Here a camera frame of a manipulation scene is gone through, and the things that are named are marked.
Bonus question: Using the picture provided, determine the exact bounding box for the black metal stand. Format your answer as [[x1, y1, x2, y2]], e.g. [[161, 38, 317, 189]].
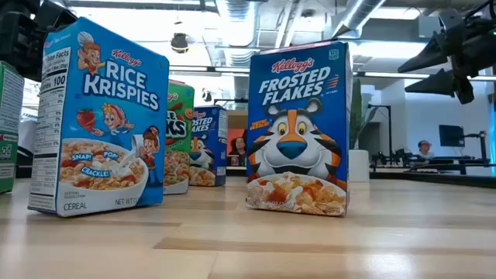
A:
[[367, 103, 393, 157]]

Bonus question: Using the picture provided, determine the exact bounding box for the black ceiling dome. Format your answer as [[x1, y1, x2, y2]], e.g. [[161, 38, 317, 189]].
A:
[[170, 33, 190, 54]]

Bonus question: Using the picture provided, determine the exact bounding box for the background robot table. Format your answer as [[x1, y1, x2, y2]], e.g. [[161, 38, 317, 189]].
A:
[[370, 149, 496, 177]]

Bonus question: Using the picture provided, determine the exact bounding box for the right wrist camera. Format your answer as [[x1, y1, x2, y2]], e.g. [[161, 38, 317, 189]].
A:
[[439, 8, 466, 34]]

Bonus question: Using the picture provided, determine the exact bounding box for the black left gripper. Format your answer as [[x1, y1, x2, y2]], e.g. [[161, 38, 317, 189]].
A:
[[0, 0, 78, 82]]

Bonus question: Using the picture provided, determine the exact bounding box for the Frosted Flakes cereal box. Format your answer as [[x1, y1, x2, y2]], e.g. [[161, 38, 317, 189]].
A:
[[188, 104, 229, 188], [245, 40, 354, 218]]

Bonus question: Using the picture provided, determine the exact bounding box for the Rice Krispies cereal box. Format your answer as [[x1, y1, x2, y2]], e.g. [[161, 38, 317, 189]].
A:
[[27, 16, 171, 218]]

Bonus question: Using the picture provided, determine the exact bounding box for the black monitor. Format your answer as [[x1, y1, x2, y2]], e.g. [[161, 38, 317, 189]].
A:
[[439, 124, 466, 148]]

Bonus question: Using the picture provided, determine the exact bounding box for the cyan light strip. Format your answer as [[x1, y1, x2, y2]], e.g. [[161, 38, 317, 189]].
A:
[[488, 98, 496, 177]]

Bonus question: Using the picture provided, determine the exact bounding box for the snake plant in white pot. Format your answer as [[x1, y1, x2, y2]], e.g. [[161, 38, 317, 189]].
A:
[[348, 78, 379, 183]]

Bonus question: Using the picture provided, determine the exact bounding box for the person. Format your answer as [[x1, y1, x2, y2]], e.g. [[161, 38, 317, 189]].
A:
[[231, 135, 249, 167], [416, 139, 436, 160]]

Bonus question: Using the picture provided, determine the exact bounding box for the Apple Jacks cereal box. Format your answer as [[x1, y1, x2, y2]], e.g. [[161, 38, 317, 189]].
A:
[[0, 60, 26, 195], [162, 79, 196, 196]]

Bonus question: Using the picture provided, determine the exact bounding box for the orange wall panel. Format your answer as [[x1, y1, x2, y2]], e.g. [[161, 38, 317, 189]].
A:
[[227, 127, 249, 158]]

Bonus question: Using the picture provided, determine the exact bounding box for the silver spiral ventilation duct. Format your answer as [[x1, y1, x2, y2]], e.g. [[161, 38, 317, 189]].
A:
[[329, 0, 388, 40], [215, 0, 259, 69]]

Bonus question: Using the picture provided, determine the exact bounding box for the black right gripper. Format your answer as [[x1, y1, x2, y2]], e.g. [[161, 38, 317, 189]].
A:
[[398, 15, 496, 105]]

